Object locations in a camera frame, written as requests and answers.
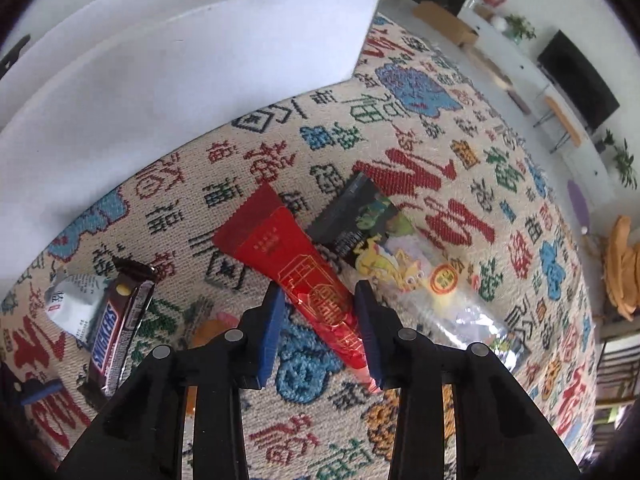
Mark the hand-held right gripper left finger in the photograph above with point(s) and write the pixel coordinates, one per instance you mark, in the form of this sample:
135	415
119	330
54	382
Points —
272	335

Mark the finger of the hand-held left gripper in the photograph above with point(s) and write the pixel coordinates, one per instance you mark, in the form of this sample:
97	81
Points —
42	392

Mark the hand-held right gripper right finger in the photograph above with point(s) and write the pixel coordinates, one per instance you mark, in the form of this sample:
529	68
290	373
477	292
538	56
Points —
370	335

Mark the red snack packet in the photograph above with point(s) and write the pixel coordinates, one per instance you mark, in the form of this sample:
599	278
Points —
300	270

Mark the white blue triangular packet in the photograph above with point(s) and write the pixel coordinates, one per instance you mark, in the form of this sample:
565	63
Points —
75	305

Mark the brown chocolate bar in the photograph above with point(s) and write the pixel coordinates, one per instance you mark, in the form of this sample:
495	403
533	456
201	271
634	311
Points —
117	325

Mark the dark cartoon snack packet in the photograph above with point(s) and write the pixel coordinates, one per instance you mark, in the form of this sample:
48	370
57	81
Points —
370	230

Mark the white cardboard box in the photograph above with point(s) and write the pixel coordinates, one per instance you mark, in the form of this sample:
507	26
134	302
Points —
175	85

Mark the printed woven blanket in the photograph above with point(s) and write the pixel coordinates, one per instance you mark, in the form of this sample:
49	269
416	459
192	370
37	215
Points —
450	160

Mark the purple floor mat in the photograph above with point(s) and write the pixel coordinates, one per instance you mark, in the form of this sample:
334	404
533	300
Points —
578	205

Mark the dark wooden chair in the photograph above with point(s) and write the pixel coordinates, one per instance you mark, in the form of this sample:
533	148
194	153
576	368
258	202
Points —
617	372

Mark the orange lounge chair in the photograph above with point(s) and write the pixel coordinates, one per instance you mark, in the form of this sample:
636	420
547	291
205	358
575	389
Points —
622	265

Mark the dark floor mat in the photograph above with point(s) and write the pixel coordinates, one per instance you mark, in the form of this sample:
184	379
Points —
519	101

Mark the wooden bench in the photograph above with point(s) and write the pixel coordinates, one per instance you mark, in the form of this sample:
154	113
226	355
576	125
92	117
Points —
565	120

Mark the small plant in dark pot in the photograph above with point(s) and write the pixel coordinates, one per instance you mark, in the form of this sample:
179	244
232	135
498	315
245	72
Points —
605	141

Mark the large leafy potted plant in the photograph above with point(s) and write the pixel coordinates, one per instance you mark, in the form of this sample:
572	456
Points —
625	162

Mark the brown cardboard box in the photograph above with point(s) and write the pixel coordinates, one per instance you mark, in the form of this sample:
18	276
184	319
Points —
445	22

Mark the flat screen television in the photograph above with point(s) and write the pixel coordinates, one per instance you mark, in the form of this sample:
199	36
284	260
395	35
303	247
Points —
580	80

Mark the white round vase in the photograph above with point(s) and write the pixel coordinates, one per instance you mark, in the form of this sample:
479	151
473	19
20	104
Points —
498	21

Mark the green potted plant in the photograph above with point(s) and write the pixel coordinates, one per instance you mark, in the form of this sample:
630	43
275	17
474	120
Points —
519	27

